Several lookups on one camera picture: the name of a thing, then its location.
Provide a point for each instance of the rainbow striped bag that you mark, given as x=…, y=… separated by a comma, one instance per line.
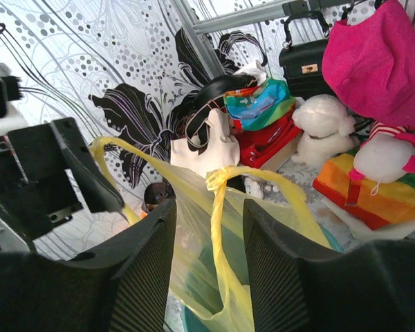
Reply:
x=375, y=204

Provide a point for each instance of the brown patterned shoe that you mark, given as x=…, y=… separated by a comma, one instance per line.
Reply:
x=155, y=194

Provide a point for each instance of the colourful printed cloth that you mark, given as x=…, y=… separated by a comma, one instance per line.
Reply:
x=252, y=109

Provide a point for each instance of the magenta fabric bag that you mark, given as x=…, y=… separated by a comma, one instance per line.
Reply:
x=371, y=65

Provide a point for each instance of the yellow trash bag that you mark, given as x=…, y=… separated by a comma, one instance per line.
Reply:
x=210, y=215

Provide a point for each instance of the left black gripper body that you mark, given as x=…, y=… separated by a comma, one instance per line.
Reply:
x=33, y=181

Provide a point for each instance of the cream canvas tote bag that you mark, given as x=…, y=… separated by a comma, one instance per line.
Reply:
x=222, y=148

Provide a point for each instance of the white pink snowman plush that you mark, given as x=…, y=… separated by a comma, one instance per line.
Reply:
x=388, y=155

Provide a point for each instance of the red cloth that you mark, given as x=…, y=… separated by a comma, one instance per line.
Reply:
x=270, y=147

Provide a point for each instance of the black leather handbag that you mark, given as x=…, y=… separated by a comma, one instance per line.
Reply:
x=302, y=63

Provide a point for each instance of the teal trash bin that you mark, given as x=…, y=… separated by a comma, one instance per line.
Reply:
x=197, y=288

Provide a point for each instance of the white sheep plush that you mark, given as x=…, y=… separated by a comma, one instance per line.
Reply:
x=327, y=130

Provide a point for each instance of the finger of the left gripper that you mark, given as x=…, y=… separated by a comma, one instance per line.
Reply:
x=100, y=195

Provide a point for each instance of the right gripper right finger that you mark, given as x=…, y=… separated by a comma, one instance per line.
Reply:
x=277, y=260

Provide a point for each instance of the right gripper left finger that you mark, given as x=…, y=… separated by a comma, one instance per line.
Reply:
x=137, y=261

